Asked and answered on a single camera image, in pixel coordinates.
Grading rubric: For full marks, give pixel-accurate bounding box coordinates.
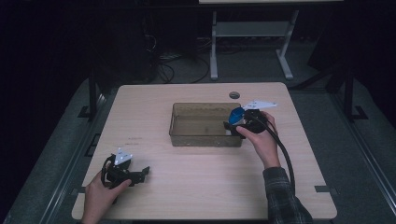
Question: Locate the tangle of floor cables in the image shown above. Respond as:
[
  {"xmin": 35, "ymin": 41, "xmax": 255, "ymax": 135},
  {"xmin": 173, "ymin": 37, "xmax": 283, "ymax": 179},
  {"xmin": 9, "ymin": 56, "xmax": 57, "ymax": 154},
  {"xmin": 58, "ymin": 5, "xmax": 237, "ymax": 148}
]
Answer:
[{"xmin": 148, "ymin": 33, "xmax": 211, "ymax": 85}]

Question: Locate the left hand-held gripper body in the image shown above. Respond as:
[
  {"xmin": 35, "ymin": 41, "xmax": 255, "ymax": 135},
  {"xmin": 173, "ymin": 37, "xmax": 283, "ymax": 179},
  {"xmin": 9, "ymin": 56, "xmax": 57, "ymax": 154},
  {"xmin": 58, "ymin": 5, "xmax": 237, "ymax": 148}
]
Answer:
[{"xmin": 101, "ymin": 147, "xmax": 140, "ymax": 189}]

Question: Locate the metal floor rail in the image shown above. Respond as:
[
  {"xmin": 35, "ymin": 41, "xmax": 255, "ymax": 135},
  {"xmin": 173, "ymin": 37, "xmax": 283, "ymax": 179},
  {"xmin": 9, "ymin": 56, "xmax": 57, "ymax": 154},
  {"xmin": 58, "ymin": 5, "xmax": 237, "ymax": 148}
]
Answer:
[
  {"xmin": 330, "ymin": 92, "xmax": 396, "ymax": 216},
  {"xmin": 38, "ymin": 92, "xmax": 108, "ymax": 224}
]

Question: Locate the white metal stand frame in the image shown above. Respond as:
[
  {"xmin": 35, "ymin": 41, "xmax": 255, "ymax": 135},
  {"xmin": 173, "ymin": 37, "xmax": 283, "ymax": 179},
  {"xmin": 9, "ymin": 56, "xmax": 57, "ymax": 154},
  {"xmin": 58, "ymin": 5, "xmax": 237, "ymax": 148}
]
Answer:
[{"xmin": 209, "ymin": 9, "xmax": 300, "ymax": 81}]

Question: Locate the white bottle with blue cap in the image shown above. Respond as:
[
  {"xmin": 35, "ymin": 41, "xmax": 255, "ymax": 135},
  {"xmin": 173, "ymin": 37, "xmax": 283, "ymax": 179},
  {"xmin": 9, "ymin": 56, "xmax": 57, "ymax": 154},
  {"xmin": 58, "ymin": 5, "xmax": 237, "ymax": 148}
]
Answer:
[{"xmin": 224, "ymin": 106, "xmax": 247, "ymax": 137}]

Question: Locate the black metal stand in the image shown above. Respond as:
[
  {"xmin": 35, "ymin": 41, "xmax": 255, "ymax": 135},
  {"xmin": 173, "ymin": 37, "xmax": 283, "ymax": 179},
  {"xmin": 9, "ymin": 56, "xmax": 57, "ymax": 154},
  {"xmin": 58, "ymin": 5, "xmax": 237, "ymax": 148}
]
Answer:
[
  {"xmin": 78, "ymin": 66, "xmax": 101, "ymax": 122},
  {"xmin": 341, "ymin": 65, "xmax": 369, "ymax": 123}
]

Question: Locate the person's right hand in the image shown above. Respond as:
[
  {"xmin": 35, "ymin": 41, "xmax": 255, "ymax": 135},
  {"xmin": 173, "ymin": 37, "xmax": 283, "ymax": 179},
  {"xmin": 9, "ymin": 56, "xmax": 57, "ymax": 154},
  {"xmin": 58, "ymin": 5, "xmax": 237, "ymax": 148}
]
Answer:
[{"xmin": 235, "ymin": 111, "xmax": 281, "ymax": 170}]

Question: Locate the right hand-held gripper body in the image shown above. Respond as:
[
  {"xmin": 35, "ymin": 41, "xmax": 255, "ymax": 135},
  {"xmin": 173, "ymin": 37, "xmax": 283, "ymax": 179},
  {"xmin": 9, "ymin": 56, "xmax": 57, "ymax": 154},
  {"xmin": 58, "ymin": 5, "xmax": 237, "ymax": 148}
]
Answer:
[{"xmin": 242, "ymin": 100, "xmax": 278, "ymax": 134}]

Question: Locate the thick black cable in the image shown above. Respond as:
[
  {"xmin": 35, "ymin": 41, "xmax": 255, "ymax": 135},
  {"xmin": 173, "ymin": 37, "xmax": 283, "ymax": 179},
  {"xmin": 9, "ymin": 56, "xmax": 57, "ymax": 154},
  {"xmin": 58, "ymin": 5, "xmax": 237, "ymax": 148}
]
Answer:
[{"xmin": 252, "ymin": 113, "xmax": 297, "ymax": 195}]

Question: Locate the clear brown plastic bin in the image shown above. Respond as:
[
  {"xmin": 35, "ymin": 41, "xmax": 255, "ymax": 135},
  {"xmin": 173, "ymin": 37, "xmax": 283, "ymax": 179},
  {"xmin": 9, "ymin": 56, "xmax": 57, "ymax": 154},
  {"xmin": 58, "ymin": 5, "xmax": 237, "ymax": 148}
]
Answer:
[{"xmin": 168, "ymin": 102, "xmax": 246, "ymax": 147}]

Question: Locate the person's left hand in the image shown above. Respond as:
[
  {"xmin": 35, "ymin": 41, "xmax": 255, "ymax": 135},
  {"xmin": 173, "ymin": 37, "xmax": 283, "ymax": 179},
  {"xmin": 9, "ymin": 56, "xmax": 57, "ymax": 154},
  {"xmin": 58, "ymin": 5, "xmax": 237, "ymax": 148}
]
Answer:
[{"xmin": 80, "ymin": 161, "xmax": 134, "ymax": 224}]

